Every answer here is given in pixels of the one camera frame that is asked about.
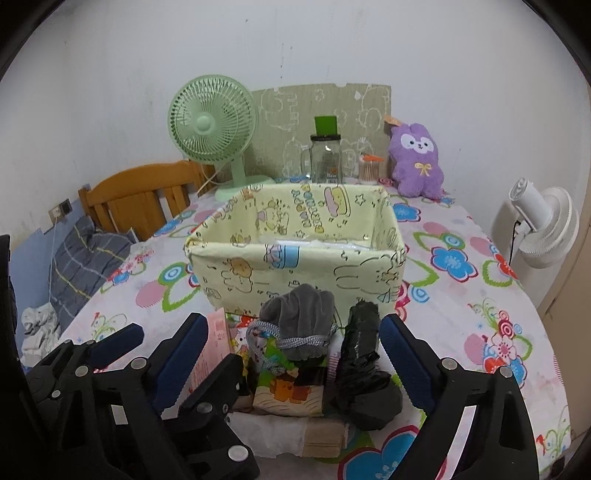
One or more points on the grey plaid pillow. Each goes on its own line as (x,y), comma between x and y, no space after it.
(83,267)

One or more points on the green desk fan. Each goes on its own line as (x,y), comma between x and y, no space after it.
(203,122)

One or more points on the glass jar mug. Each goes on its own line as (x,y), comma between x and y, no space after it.
(325,161)

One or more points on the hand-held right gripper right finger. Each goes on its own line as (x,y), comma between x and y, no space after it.
(406,364)

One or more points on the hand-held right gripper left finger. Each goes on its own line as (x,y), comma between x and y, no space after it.
(180,360)

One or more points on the printed cardboard panel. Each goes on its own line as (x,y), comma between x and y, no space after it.
(286,120)

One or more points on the white crumpled cloth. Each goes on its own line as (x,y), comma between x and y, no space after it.
(39,327)

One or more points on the small green container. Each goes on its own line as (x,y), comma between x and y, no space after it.
(327,124)

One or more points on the yellow cartoon tissue pack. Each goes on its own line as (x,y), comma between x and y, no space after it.
(239,330)

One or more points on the purple plush bunny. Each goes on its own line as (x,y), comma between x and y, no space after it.
(418,161)

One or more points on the clear toothpick jar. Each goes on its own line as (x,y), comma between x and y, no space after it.
(371,170)

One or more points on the wall socket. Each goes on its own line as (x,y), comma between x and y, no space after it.
(62,208)

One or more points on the white circulator fan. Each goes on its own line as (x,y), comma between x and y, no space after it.
(540,221)

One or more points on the wooden headboard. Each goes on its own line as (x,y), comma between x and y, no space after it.
(134,194)

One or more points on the green tissue pack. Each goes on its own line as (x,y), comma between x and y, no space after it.
(286,392)

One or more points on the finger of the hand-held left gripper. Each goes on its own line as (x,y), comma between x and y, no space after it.
(117,341)
(214,383)

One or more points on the beige cloth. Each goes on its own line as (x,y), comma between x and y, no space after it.
(325,438)

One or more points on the floral tablecloth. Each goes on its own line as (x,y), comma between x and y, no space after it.
(461,323)

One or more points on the yellow cartoon fabric storage box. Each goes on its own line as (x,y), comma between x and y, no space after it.
(295,277)

